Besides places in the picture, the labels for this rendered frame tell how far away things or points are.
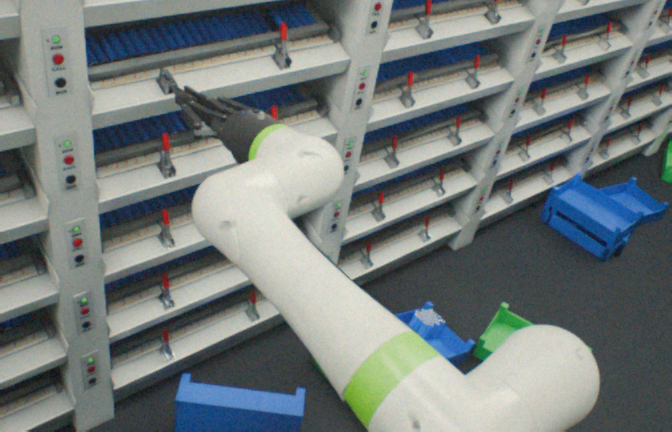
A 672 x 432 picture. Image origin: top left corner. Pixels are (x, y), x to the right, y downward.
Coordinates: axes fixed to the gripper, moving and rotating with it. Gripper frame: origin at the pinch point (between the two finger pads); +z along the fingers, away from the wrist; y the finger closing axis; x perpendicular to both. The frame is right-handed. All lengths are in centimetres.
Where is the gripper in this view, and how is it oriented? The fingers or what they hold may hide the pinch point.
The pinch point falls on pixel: (190, 99)
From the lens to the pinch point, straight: 126.1
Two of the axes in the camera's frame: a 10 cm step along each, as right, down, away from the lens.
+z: -6.4, -4.2, 6.5
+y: 7.7, -2.9, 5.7
